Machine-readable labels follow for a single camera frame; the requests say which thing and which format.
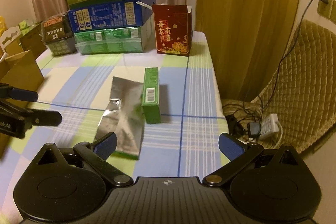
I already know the silver foil pouch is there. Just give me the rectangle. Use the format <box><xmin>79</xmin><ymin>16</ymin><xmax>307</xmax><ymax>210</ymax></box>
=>
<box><xmin>94</xmin><ymin>77</ymin><xmax>145</xmax><ymax>160</ymax></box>

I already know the green medicine box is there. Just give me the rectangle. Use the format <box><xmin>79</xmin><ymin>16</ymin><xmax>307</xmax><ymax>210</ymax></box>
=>
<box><xmin>141</xmin><ymin>67</ymin><xmax>161</xmax><ymax>124</ymax></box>

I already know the open cardboard box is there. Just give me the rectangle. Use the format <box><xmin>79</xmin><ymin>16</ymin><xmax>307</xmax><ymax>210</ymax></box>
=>
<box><xmin>1</xmin><ymin>51</ymin><xmax>44</xmax><ymax>155</ymax></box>

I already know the white power strip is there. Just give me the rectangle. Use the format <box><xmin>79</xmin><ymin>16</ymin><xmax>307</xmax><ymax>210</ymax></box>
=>
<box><xmin>259</xmin><ymin>113</ymin><xmax>280</xmax><ymax>140</ymax></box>

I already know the checkered tablecloth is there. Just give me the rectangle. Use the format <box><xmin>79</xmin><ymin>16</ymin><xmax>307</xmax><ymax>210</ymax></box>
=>
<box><xmin>1</xmin><ymin>32</ymin><xmax>228</xmax><ymax>223</ymax></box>

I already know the brown cardboard boxes stack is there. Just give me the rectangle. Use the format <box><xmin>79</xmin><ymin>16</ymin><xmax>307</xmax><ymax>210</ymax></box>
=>
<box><xmin>1</xmin><ymin>22</ymin><xmax>47</xmax><ymax>59</ymax></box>

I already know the black Honglu food container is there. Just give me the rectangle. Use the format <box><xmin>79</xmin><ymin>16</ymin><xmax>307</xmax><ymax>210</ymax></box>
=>
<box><xmin>41</xmin><ymin>11</ymin><xmax>77</xmax><ymax>56</ymax></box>

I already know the yellow plastic bag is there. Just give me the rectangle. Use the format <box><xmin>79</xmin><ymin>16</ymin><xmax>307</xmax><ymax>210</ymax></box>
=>
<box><xmin>0</xmin><ymin>16</ymin><xmax>7</xmax><ymax>36</ymax></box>

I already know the quilted olive chair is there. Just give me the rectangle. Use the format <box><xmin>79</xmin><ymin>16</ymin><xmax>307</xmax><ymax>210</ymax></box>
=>
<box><xmin>222</xmin><ymin>20</ymin><xmax>335</xmax><ymax>153</ymax></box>

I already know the green shrink-wrapped drink pack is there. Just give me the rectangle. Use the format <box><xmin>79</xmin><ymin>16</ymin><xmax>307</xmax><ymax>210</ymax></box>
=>
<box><xmin>74</xmin><ymin>16</ymin><xmax>154</xmax><ymax>55</ymax></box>

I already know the blue milk carton box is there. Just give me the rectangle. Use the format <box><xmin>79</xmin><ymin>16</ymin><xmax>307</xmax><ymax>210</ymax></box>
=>
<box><xmin>68</xmin><ymin>0</ymin><xmax>156</xmax><ymax>33</ymax></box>

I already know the red gift box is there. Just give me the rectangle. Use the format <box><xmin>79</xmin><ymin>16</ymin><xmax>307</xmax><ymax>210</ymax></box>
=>
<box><xmin>152</xmin><ymin>5</ymin><xmax>193</xmax><ymax>56</ymax></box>

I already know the gold curtain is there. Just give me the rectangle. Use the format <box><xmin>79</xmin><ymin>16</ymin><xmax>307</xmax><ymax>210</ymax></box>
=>
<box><xmin>195</xmin><ymin>0</ymin><xmax>299</xmax><ymax>101</ymax></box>

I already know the wall socket with plug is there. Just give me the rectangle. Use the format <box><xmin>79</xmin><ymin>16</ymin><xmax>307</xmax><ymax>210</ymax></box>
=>
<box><xmin>317</xmin><ymin>0</ymin><xmax>333</xmax><ymax>19</ymax></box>

